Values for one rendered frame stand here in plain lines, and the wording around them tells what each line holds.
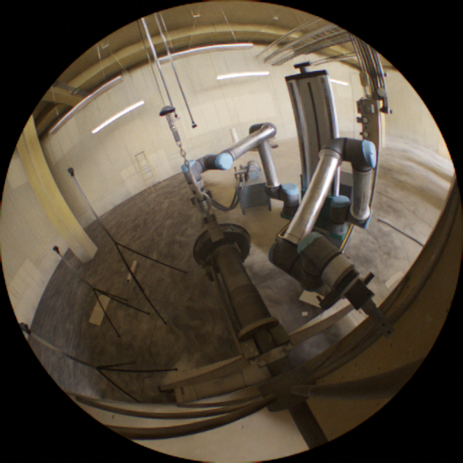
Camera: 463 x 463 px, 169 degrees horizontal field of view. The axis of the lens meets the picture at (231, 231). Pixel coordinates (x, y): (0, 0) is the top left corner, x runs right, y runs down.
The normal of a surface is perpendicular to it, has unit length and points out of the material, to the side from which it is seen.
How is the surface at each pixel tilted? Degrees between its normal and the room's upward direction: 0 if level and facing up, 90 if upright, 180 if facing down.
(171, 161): 90
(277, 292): 0
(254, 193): 90
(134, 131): 90
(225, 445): 41
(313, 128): 90
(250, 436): 27
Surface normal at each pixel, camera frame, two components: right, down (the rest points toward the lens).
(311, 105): -0.73, 0.56
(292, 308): -0.26, -0.76
